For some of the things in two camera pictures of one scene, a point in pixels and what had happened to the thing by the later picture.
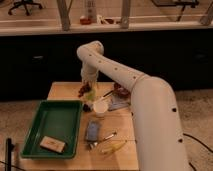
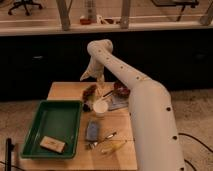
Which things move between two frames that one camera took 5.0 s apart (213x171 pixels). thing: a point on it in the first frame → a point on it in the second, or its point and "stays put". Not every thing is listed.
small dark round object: (86, 108) stays put
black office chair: (25, 4) stays put
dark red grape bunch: (84, 89) → (91, 90)
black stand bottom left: (9, 146) stays put
